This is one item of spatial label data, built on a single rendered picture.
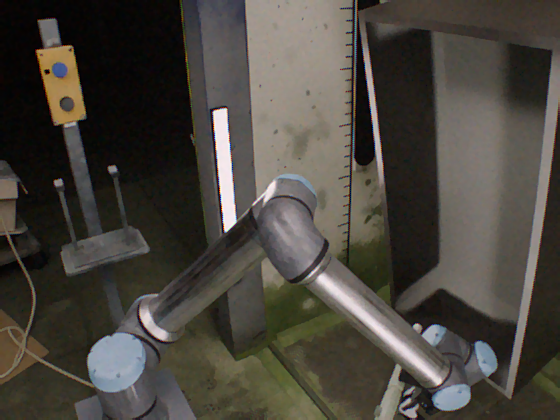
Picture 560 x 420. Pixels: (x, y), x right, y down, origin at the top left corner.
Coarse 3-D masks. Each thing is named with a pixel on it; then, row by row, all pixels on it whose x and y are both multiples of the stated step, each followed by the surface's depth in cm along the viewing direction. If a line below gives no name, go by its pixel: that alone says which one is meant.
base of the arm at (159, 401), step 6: (156, 396) 126; (156, 402) 124; (162, 402) 128; (150, 408) 121; (156, 408) 124; (162, 408) 126; (144, 414) 119; (150, 414) 121; (156, 414) 124; (162, 414) 125; (168, 414) 129
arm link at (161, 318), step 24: (288, 192) 101; (312, 192) 107; (312, 216) 101; (216, 240) 115; (240, 240) 109; (192, 264) 119; (216, 264) 113; (240, 264) 111; (168, 288) 123; (192, 288) 117; (216, 288) 116; (144, 312) 126; (168, 312) 122; (192, 312) 122; (144, 336) 125; (168, 336) 126
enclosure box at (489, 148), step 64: (448, 0) 120; (512, 0) 109; (384, 64) 140; (448, 64) 153; (512, 64) 132; (384, 128) 150; (448, 128) 167; (512, 128) 143; (384, 192) 160; (448, 192) 184; (512, 192) 155; (448, 256) 203; (512, 256) 169; (448, 320) 184; (512, 320) 176; (512, 384) 146
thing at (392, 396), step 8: (416, 328) 169; (400, 368) 151; (392, 376) 151; (392, 384) 146; (400, 384) 145; (392, 392) 142; (400, 392) 143; (384, 400) 141; (392, 400) 139; (400, 400) 141; (376, 408) 137; (384, 408) 137; (392, 408) 137; (376, 416) 135; (384, 416) 134; (392, 416) 135; (416, 416) 141
